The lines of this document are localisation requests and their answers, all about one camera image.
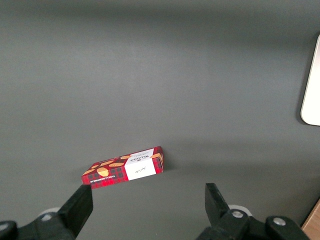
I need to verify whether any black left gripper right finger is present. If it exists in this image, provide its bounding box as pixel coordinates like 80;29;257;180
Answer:
197;182;311;240

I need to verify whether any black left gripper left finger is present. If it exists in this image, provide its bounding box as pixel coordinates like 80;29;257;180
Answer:
0;184;94;240

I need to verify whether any wooden drawer cabinet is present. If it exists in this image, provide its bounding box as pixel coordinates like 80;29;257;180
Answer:
301;197;320;235

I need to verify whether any red plaid shortbread box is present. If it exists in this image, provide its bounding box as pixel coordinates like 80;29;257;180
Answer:
80;145;165;190

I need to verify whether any cream plastic tray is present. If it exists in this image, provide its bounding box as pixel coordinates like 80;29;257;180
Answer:
299;32;320;127

